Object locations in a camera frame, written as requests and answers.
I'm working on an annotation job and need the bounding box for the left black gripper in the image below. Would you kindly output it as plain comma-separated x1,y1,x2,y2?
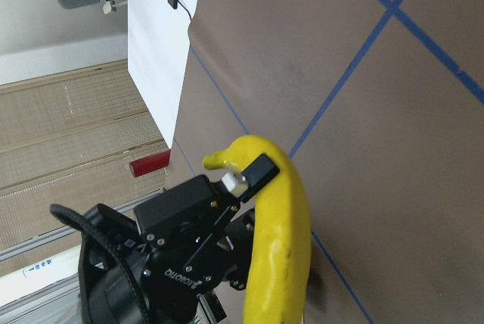
135,154,280,301

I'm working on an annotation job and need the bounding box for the red cylinder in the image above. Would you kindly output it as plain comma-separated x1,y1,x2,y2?
129,149,171,178

